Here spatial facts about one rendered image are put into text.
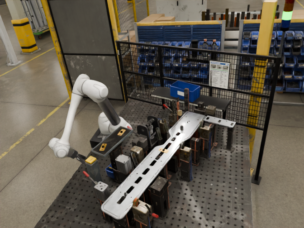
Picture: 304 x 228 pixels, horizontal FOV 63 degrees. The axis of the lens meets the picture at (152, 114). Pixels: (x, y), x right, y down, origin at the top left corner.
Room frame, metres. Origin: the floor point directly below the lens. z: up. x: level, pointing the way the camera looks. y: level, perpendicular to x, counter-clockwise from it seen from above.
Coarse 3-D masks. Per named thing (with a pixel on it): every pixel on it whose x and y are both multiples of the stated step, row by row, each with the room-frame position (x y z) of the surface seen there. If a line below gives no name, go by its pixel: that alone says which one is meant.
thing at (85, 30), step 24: (48, 0) 4.56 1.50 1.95; (72, 0) 4.40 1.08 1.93; (96, 0) 4.25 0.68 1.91; (72, 24) 4.44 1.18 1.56; (96, 24) 4.27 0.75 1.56; (72, 48) 4.49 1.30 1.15; (96, 48) 4.32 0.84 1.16; (72, 72) 4.54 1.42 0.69; (96, 72) 4.35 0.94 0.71; (120, 72) 4.16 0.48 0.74; (120, 96) 4.23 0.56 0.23
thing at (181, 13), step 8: (160, 0) 8.89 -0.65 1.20; (168, 0) 8.80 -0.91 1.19; (176, 0) 8.71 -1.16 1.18; (184, 0) 8.62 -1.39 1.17; (192, 0) 8.53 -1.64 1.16; (200, 0) 8.45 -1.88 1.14; (160, 8) 8.89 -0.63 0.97; (168, 8) 8.80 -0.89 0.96; (176, 8) 8.71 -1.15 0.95; (184, 8) 8.62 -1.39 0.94; (192, 8) 8.53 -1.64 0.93; (200, 8) 8.45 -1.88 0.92; (168, 16) 8.80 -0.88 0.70; (176, 16) 8.71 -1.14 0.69; (184, 16) 8.62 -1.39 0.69; (192, 16) 8.53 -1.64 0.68; (200, 16) 8.45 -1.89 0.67
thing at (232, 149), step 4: (232, 124) 1.93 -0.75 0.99; (228, 128) 1.91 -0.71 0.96; (232, 128) 1.89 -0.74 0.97; (228, 132) 1.91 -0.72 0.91; (232, 132) 1.89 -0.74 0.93; (228, 136) 1.91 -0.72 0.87; (232, 136) 1.92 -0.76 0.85; (228, 140) 1.91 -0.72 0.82; (232, 140) 1.92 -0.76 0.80; (228, 144) 1.90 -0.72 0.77; (224, 148) 1.92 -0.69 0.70; (228, 148) 1.90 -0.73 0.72; (232, 148) 1.91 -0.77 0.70
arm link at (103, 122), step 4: (100, 116) 2.20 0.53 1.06; (104, 116) 2.18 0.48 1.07; (100, 120) 2.17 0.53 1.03; (104, 120) 2.16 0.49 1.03; (108, 120) 2.16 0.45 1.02; (100, 124) 2.17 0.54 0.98; (104, 124) 2.14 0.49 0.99; (108, 124) 2.13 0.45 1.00; (100, 128) 2.18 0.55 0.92; (104, 128) 2.14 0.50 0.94; (108, 128) 2.12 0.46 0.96; (104, 132) 2.16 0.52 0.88; (108, 132) 2.14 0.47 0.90
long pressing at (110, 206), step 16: (192, 112) 2.20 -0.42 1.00; (176, 128) 1.94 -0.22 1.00; (192, 128) 1.91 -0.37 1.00; (176, 144) 1.70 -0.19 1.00; (144, 160) 1.54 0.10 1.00; (160, 160) 1.52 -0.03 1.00; (128, 176) 1.37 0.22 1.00; (144, 176) 1.36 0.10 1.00; (112, 208) 1.10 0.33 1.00; (128, 208) 1.09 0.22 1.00
